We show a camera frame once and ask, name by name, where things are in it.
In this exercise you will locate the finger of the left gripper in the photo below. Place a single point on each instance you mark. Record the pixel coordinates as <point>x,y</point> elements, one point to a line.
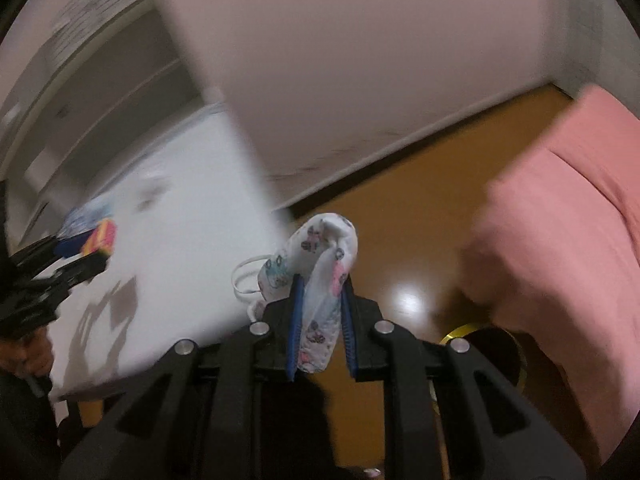
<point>69,246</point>
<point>82,270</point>

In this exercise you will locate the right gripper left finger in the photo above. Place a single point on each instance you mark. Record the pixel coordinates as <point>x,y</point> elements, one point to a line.
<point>191,414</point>

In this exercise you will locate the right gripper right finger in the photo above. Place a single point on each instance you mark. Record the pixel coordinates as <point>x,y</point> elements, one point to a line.
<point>448,412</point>

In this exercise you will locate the patterned white face mask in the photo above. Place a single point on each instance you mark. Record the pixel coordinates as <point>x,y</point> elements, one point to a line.
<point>322,253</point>

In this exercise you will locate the person's left hand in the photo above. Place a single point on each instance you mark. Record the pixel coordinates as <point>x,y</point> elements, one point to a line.
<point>32,355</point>

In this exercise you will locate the crumpled blue white wrapper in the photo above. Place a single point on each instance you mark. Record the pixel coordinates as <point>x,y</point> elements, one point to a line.
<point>86,217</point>

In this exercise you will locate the pink yellow small box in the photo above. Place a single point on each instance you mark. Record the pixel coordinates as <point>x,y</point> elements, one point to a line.
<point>102,239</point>

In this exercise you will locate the white desk shelf hutch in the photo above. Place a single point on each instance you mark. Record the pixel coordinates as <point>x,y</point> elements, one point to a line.
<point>89,90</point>

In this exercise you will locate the pink bed blanket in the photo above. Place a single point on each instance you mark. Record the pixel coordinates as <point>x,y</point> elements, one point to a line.
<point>554,254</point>

